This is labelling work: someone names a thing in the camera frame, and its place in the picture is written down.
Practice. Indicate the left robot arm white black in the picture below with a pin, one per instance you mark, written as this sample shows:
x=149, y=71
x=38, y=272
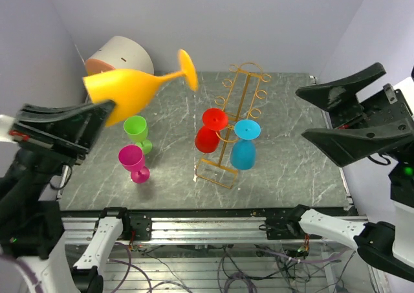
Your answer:
x=32, y=230

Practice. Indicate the gold wire wine glass rack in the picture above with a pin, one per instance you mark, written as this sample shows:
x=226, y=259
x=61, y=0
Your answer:
x=243, y=88

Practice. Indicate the pink plastic wine glass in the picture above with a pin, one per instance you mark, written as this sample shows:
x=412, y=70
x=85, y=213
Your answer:
x=132, y=159

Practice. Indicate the round cream mini drawer cabinet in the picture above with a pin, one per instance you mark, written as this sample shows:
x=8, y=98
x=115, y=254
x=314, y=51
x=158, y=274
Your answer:
x=119, y=53

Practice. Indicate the orange plastic wine glass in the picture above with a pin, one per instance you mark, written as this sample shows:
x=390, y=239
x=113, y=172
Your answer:
x=133, y=90

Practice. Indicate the red plastic wine glass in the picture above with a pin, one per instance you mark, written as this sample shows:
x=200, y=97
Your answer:
x=207, y=138

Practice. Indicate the blue plastic wine glass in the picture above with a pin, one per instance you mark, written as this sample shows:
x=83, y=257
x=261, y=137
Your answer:
x=243, y=155

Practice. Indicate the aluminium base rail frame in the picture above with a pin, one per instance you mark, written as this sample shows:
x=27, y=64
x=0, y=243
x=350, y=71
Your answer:
x=227, y=250

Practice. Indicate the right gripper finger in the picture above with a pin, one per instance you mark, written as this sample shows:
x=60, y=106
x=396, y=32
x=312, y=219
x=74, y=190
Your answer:
x=346, y=146
x=338, y=97

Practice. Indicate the green plastic wine glass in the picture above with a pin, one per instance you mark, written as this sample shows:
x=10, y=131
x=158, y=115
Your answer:
x=137, y=130

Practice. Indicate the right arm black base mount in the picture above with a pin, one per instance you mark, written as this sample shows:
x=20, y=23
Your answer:
x=285, y=223

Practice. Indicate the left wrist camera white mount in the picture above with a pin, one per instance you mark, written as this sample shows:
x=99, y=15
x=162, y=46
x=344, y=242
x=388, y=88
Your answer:
x=6, y=123

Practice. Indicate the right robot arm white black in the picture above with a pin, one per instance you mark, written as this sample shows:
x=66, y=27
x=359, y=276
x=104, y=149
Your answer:
x=382, y=245

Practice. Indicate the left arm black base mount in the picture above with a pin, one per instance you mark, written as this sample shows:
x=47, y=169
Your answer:
x=136, y=226

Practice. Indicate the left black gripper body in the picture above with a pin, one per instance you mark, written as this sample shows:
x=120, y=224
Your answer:
x=44, y=140

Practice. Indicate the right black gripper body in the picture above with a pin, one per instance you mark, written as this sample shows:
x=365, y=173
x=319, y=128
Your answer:
x=389, y=99

